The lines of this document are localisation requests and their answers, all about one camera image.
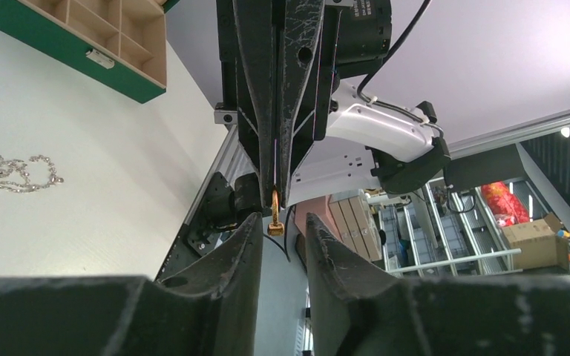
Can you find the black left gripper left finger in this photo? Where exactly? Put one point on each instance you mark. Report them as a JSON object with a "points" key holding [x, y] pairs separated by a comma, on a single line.
{"points": [[208, 308]]}

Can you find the cardboard box background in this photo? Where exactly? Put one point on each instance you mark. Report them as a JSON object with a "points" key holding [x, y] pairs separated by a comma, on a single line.
{"points": [[539, 242]]}

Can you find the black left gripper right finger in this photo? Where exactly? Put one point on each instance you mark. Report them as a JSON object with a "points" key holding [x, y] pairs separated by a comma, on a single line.
{"points": [[356, 308]]}

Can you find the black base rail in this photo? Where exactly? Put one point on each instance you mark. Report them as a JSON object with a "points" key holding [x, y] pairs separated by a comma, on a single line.
{"points": [[220, 209]]}

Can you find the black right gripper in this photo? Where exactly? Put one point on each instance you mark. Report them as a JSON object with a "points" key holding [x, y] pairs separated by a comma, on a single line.
{"points": [[281, 62]]}

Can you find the red bag background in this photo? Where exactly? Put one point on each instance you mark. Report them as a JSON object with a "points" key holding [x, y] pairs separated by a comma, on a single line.
{"points": [[505, 206]]}

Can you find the green open jewelry box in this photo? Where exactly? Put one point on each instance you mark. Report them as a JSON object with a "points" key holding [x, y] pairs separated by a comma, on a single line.
{"points": [[119, 43]]}

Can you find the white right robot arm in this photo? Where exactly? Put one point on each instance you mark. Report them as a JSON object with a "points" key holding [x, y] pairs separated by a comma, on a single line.
{"points": [[367, 142]]}

